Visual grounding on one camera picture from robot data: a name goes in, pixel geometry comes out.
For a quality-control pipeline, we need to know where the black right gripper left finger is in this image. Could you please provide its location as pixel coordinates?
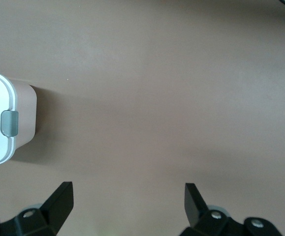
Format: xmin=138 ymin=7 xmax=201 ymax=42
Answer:
xmin=0 ymin=181 xmax=74 ymax=236

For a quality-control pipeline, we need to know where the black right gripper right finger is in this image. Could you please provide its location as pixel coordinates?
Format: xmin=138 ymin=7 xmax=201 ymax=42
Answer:
xmin=181 ymin=182 xmax=245 ymax=236

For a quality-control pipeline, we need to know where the pink translucent plastic box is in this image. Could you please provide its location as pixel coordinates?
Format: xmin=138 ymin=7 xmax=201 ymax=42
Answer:
xmin=8 ymin=79 xmax=38 ymax=154

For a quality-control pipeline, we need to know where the brown table cover sheet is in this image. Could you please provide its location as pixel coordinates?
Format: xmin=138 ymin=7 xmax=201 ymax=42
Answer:
xmin=0 ymin=0 xmax=285 ymax=236

